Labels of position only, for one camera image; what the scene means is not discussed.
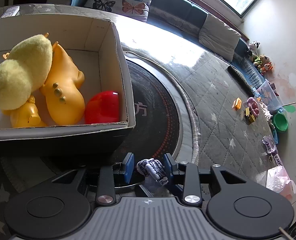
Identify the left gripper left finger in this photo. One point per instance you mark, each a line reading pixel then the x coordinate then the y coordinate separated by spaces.
pixel 111 173

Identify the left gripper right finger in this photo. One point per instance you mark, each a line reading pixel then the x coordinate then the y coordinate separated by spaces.
pixel 183 181

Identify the small white robot toy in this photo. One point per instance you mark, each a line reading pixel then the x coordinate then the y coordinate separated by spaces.
pixel 153 168

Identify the round induction cooktop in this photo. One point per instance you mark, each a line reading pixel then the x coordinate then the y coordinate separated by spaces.
pixel 162 121

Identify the grey quilted star table cover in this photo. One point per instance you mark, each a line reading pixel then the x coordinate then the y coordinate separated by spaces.
pixel 48 189

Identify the yellow toy truck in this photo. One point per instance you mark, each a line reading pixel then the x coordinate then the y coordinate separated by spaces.
pixel 249 117

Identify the red plastic toy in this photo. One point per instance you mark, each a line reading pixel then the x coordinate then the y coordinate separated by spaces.
pixel 102 108

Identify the small orange toy block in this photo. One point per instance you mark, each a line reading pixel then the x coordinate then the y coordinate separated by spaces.
pixel 237 103

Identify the pink toy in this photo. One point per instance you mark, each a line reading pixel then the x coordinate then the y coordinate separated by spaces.
pixel 253 106

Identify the orange rubber dinosaur toy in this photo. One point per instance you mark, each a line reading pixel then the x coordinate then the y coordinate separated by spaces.
pixel 64 101

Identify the green plastic bowl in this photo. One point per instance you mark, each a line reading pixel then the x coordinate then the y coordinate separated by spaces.
pixel 280 122

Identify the stuffed toys pile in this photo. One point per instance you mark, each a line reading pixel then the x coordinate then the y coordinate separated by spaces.
pixel 261 62

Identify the grey sofa cushion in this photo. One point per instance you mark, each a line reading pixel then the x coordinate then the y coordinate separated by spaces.
pixel 219 37

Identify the yellow plush duck toy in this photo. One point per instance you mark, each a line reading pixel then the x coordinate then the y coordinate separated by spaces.
pixel 24 70

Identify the cardboard box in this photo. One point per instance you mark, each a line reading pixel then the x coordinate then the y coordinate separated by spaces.
pixel 94 46

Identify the blue sofa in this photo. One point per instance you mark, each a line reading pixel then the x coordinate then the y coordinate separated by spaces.
pixel 185 19

